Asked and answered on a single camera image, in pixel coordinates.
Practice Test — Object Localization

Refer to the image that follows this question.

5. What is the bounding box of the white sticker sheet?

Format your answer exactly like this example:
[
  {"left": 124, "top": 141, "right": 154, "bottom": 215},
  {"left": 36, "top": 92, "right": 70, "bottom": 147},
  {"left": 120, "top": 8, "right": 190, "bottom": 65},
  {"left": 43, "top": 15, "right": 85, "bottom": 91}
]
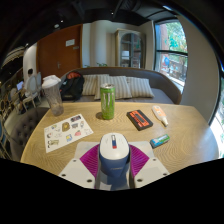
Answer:
[{"left": 43, "top": 113, "right": 95, "bottom": 154}]

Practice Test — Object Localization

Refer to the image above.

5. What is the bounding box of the white chair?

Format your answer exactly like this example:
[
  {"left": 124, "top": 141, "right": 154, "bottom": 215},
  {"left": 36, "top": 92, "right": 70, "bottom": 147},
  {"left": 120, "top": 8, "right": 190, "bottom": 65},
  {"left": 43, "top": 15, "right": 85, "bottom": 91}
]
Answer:
[{"left": 22, "top": 73, "right": 43, "bottom": 111}]

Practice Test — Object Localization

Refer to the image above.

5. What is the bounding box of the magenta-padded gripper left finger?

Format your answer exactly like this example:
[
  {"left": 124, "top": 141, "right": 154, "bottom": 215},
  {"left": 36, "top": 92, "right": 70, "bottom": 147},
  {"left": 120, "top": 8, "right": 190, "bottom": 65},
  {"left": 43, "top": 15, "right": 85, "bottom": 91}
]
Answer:
[{"left": 58, "top": 144, "right": 103, "bottom": 190}]

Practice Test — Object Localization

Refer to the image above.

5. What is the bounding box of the brown wooden door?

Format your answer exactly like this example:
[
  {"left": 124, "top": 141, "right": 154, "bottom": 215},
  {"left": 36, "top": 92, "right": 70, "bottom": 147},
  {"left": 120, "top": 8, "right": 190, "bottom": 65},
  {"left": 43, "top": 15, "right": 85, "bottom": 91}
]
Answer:
[{"left": 36, "top": 23, "right": 84, "bottom": 81}]

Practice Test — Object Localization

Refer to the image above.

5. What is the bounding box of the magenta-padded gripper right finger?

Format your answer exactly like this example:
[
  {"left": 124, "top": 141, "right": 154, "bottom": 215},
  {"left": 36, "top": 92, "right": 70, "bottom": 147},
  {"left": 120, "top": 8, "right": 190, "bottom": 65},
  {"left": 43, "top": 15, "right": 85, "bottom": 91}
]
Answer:
[{"left": 128, "top": 144, "right": 170, "bottom": 190}]

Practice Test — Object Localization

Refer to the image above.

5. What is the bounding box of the clear shaker bottle white lid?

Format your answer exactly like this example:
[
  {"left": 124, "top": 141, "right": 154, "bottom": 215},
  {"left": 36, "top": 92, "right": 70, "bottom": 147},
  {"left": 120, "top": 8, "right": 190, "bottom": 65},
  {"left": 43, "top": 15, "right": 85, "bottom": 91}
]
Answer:
[{"left": 41, "top": 74, "right": 65, "bottom": 117}]

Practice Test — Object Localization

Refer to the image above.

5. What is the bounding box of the grey tufted chair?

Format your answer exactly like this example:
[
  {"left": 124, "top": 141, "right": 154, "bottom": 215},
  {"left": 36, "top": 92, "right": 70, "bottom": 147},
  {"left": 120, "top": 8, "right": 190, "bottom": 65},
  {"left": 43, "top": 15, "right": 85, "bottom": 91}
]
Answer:
[{"left": 7, "top": 106, "right": 51, "bottom": 163}]

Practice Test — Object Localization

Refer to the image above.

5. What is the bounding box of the black and orange flat box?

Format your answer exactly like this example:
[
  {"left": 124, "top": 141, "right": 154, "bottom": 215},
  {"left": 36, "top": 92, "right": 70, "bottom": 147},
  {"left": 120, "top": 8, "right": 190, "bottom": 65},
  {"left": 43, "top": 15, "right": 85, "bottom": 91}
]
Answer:
[{"left": 126, "top": 109, "right": 154, "bottom": 132}]

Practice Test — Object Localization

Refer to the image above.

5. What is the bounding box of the black and orange backpack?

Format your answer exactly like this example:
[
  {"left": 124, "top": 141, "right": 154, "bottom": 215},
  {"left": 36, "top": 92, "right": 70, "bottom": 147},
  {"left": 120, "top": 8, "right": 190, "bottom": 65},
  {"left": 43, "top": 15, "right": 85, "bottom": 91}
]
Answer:
[{"left": 59, "top": 70, "right": 85, "bottom": 102}]

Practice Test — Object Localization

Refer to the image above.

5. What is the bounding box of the white tube with orange label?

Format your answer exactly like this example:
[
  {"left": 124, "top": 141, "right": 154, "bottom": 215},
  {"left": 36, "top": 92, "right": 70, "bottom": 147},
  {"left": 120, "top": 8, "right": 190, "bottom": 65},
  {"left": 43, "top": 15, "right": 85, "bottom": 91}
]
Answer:
[{"left": 151, "top": 105, "right": 170, "bottom": 127}]

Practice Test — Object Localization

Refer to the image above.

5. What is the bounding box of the striped beige pillow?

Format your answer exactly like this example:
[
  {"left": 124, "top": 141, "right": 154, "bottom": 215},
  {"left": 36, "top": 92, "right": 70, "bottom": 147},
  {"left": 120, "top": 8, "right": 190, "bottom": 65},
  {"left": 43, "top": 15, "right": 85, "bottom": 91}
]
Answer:
[
  {"left": 94, "top": 75, "right": 133, "bottom": 101},
  {"left": 81, "top": 74, "right": 101, "bottom": 97},
  {"left": 125, "top": 76, "right": 155, "bottom": 99}
]

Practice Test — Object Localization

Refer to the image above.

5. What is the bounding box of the small green and blue pack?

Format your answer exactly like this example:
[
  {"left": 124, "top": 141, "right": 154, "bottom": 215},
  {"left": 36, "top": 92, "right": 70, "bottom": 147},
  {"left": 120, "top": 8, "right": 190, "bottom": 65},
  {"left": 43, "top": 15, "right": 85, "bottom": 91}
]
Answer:
[{"left": 149, "top": 133, "right": 171, "bottom": 149}]

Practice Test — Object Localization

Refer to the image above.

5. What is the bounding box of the grey curved sofa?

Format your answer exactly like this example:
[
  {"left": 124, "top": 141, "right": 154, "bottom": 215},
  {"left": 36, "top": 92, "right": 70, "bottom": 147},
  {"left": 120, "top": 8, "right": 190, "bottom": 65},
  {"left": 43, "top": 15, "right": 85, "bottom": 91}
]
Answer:
[{"left": 59, "top": 66, "right": 183, "bottom": 105}]

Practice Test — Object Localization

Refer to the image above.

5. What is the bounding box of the black-framed window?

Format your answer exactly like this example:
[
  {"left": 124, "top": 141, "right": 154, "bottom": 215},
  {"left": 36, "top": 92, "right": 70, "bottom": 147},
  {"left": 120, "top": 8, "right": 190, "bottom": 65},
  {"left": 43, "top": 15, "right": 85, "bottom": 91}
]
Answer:
[
  {"left": 153, "top": 19, "right": 188, "bottom": 94},
  {"left": 209, "top": 74, "right": 224, "bottom": 159}
]

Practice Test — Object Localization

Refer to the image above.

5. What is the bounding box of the green drink can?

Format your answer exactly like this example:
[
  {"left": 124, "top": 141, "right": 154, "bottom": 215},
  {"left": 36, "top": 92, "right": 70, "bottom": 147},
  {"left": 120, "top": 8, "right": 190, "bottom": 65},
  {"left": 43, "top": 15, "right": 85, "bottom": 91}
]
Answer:
[{"left": 99, "top": 83, "right": 117, "bottom": 121}]

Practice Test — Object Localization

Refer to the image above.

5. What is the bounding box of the white and blue computer mouse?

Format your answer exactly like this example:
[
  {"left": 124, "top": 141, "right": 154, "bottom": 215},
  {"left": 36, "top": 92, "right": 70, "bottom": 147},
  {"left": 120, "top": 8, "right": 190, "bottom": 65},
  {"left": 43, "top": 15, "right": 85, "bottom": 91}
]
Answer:
[{"left": 97, "top": 132, "right": 132, "bottom": 184}]

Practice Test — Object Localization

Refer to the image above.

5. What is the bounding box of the grey glass-door cabinet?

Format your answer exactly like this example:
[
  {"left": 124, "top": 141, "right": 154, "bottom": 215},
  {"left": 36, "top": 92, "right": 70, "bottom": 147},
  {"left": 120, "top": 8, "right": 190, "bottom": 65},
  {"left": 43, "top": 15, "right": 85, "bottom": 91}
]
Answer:
[{"left": 114, "top": 28, "right": 147, "bottom": 70}]

